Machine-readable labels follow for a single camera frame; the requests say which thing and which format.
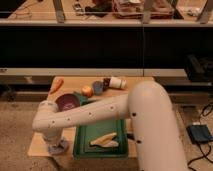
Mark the yellow red apple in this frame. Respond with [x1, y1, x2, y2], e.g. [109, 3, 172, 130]
[81, 86, 94, 97]

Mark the black foot pedal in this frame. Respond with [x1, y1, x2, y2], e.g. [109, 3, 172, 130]
[186, 125, 213, 144]

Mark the purple bowl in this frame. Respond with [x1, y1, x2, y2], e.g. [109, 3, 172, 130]
[56, 94, 80, 111]

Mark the white grey towel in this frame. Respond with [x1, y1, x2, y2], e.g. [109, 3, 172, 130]
[47, 139, 69, 155]

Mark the green plastic tray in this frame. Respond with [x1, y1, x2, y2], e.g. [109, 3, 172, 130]
[72, 93, 130, 159]

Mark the orange carrot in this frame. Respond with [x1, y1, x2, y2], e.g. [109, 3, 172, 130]
[49, 79, 64, 94]

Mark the white spice bottle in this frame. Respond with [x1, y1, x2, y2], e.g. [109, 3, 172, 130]
[103, 77, 126, 89]

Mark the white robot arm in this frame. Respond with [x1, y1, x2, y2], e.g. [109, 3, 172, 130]
[32, 81, 188, 171]

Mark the wooden table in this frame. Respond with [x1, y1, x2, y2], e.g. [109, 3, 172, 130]
[28, 76, 153, 157]

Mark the yellow banana peel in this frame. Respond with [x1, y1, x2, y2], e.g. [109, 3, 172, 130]
[89, 132, 119, 148]

